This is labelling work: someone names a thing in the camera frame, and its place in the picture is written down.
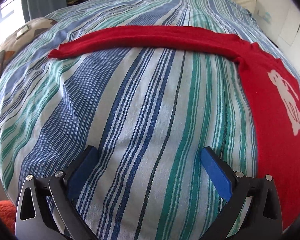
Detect orange fluffy garment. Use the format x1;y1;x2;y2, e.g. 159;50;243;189
0;200;17;235

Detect wall socket with sticker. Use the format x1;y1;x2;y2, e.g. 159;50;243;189
257;9;271;24

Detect red sweater white motif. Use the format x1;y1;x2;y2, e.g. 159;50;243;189
49;25;300;228

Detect white wardrobe doors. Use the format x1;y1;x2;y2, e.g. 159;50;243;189
277;4;300;75

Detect blue green striped bedspread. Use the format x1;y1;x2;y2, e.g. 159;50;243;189
0;0;293;239

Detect beige patterned cushion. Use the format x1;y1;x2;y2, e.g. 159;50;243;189
0;17;57;78

